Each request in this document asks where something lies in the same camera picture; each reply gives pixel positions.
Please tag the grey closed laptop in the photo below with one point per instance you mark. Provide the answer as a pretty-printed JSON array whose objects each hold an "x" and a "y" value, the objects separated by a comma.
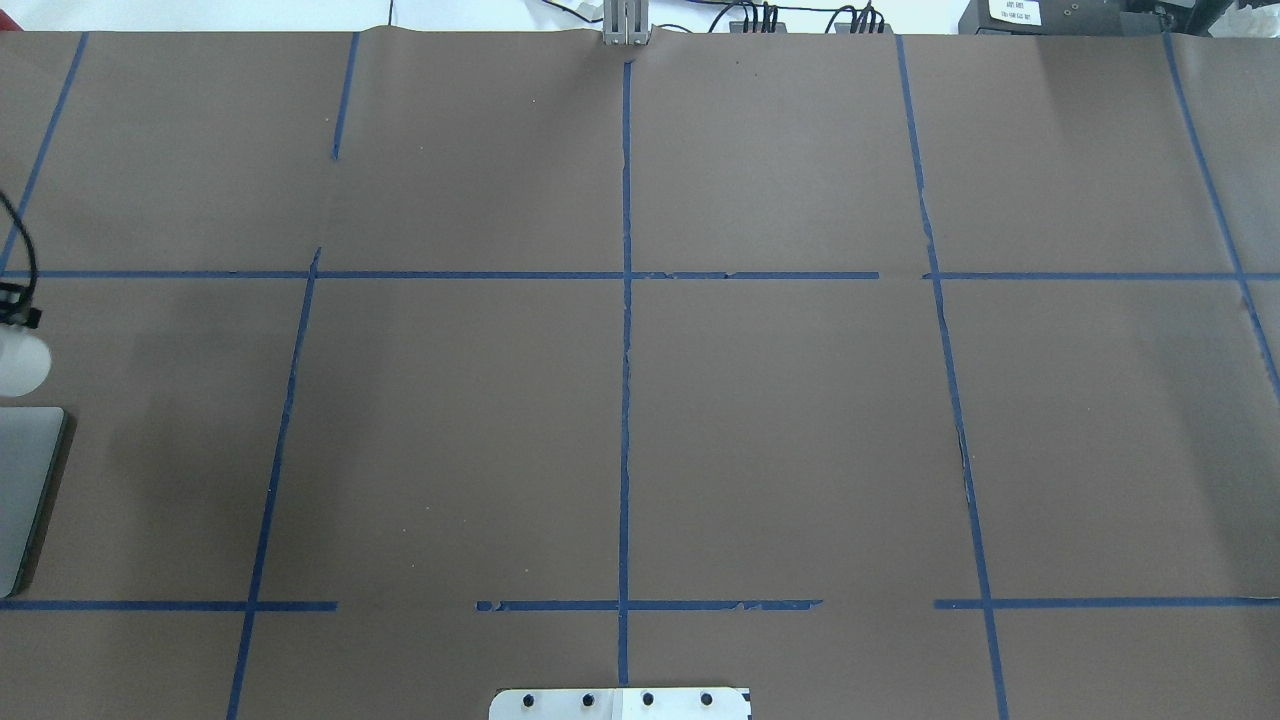
[{"x": 31, "y": 439}]

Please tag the white metal base plate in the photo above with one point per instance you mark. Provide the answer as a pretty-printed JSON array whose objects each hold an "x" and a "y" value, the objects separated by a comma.
[{"x": 622, "y": 703}]

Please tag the black device with label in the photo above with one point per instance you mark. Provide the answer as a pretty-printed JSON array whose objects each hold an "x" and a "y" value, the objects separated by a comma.
[{"x": 1070, "y": 18}]

